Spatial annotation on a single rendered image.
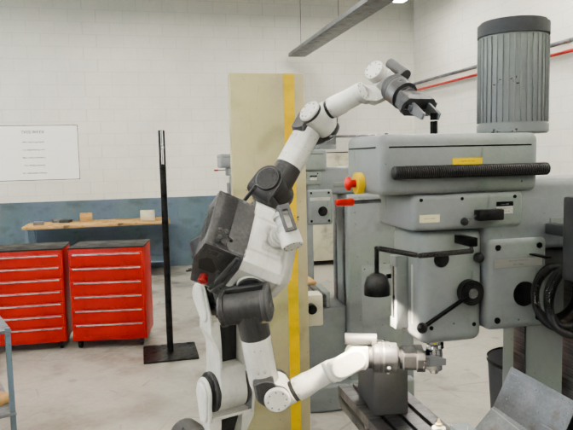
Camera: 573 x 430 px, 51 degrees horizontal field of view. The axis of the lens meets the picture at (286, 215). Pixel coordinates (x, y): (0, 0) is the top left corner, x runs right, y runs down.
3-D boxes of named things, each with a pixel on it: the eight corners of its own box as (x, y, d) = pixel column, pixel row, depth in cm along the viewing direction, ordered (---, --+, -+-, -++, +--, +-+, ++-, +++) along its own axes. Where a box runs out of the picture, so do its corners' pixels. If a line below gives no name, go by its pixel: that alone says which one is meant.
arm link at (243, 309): (228, 345, 174) (220, 301, 170) (234, 332, 182) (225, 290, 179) (269, 340, 173) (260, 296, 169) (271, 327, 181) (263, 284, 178)
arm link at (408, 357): (425, 349, 172) (384, 348, 174) (425, 382, 173) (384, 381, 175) (420, 336, 185) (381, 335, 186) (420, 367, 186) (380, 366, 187)
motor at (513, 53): (500, 132, 166) (502, 13, 163) (463, 136, 186) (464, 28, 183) (564, 131, 171) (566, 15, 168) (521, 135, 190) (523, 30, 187)
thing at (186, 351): (143, 364, 548) (132, 129, 528) (143, 347, 597) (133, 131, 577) (199, 358, 560) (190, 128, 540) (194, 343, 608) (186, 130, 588)
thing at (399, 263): (396, 329, 173) (395, 256, 171) (390, 325, 177) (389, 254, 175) (408, 328, 174) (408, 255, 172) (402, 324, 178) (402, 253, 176)
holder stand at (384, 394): (373, 416, 204) (373, 358, 203) (357, 392, 226) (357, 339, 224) (408, 414, 206) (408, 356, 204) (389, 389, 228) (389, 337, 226)
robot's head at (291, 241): (274, 255, 180) (288, 242, 173) (265, 225, 184) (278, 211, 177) (293, 253, 183) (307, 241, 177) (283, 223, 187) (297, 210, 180)
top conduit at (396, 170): (396, 180, 153) (396, 165, 153) (390, 179, 157) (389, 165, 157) (551, 175, 164) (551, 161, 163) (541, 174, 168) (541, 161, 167)
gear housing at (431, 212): (413, 232, 160) (412, 194, 159) (378, 223, 184) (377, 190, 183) (523, 226, 168) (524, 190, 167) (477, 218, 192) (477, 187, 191)
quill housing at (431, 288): (421, 347, 166) (421, 231, 163) (390, 327, 186) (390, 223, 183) (483, 340, 170) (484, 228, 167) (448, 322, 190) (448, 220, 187)
